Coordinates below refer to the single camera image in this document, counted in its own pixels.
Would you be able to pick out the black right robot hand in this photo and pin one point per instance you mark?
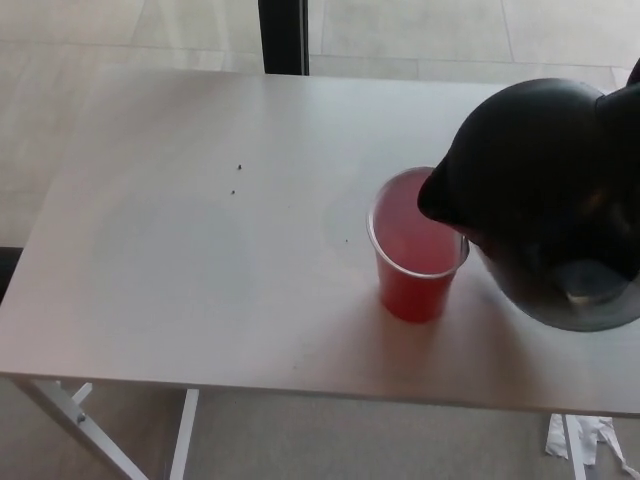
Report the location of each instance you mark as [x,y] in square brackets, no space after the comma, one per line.
[622,150]

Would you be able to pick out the black electric kettle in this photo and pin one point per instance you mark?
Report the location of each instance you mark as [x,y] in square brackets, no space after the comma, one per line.
[520,165]

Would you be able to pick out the red plastic cup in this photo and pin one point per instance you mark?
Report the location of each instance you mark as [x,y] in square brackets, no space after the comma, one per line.
[415,295]

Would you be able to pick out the crumpled white paper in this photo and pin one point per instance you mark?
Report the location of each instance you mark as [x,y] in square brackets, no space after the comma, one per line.
[560,437]

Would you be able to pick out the white slanted table leg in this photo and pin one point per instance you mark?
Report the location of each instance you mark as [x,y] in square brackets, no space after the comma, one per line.
[65,420]

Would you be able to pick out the black window frame post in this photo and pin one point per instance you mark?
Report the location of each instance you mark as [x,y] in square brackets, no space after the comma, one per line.
[284,35]

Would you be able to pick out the white table frame brace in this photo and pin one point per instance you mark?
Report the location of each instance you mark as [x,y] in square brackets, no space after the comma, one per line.
[82,392]

